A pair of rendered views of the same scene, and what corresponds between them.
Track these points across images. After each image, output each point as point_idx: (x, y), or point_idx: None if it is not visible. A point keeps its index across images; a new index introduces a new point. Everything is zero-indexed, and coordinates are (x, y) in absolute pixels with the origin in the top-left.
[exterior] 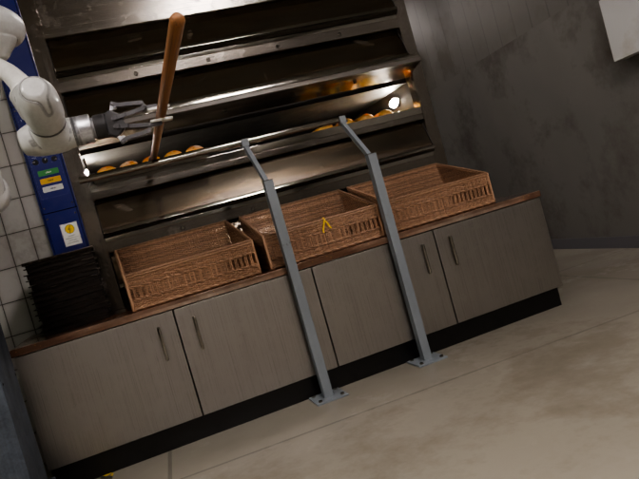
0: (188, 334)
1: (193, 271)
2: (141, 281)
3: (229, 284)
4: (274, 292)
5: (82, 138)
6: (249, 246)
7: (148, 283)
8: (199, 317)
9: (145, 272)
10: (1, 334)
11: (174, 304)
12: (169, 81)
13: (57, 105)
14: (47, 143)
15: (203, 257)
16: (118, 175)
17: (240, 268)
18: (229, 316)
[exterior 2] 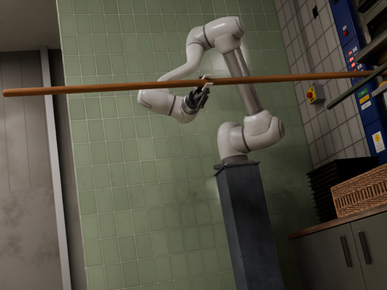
0: (360, 247)
1: (368, 187)
2: (340, 194)
3: (380, 205)
4: None
5: (185, 110)
6: None
7: (344, 195)
8: (365, 233)
9: (340, 186)
10: (265, 223)
11: (349, 217)
12: (106, 91)
13: (151, 100)
14: (175, 118)
15: (373, 174)
16: (345, 98)
17: None
18: (384, 238)
